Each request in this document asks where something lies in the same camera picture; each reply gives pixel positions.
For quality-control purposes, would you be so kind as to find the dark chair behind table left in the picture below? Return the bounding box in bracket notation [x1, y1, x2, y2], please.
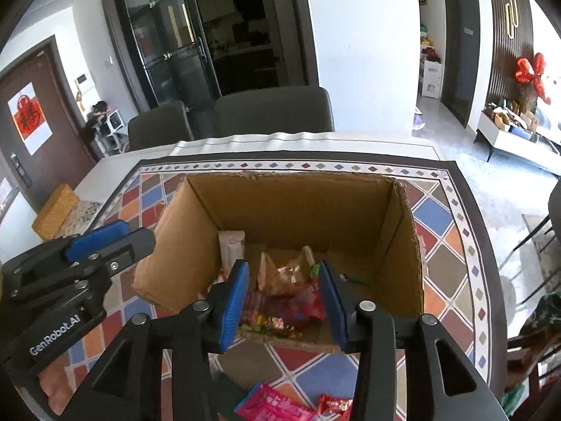
[127, 101, 194, 151]

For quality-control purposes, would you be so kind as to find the brown cardboard box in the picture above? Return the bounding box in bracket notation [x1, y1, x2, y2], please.
[131, 170, 425, 354]

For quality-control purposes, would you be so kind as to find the white low tv console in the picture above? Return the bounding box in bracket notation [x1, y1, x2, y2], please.
[476, 109, 560, 176]

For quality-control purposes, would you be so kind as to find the small red candy wrapper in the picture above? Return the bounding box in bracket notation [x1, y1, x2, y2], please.
[318, 393, 353, 420]

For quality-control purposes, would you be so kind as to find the red bow decoration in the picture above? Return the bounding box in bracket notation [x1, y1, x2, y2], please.
[514, 52, 550, 105]

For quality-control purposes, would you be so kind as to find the brown entrance door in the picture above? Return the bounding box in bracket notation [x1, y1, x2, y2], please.
[1, 36, 102, 211]

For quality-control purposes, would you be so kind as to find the dark chair behind table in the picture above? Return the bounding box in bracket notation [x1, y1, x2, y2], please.
[127, 101, 194, 151]
[214, 86, 334, 136]

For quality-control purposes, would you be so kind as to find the wooden chair with cushion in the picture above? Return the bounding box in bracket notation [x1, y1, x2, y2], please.
[504, 290, 560, 395]

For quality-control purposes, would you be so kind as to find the dark interior door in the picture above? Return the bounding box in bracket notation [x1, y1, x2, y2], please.
[441, 0, 480, 127]

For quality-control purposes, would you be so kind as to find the dark green snack packet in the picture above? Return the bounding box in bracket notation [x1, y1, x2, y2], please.
[211, 372, 250, 421]

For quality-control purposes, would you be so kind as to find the red hawthorn snack packet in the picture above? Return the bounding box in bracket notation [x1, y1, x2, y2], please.
[241, 285, 327, 335]

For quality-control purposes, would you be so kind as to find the silver white snack bag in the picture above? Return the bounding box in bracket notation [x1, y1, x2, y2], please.
[219, 231, 245, 279]

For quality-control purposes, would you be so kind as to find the red fu poster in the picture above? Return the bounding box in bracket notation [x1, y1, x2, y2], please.
[8, 82, 53, 156]

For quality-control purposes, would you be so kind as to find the left human hand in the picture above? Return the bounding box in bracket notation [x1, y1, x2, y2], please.
[39, 359, 73, 415]

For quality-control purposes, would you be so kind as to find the magenta snack packet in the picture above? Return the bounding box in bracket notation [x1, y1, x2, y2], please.
[234, 382, 317, 421]

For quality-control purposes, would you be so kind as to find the dark chair behind table centre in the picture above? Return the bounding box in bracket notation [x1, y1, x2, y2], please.
[214, 86, 334, 136]

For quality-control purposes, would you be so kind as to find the white shelf with items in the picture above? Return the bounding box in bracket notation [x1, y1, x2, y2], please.
[418, 24, 443, 99]

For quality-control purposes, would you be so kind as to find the yellow woven doormat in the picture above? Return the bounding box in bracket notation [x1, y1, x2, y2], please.
[31, 183, 80, 240]

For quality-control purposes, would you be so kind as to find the person sitting in background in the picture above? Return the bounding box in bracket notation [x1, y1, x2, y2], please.
[82, 101, 108, 143]

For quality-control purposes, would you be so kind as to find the black glass cabinet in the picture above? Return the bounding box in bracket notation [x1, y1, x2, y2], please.
[101, 0, 318, 111]

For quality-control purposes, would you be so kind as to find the colourful diamond pattern tablecloth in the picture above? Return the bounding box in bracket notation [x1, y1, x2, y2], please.
[62, 149, 506, 409]

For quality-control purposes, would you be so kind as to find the black dining chair right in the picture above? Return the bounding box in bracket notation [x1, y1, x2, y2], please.
[499, 181, 561, 269]

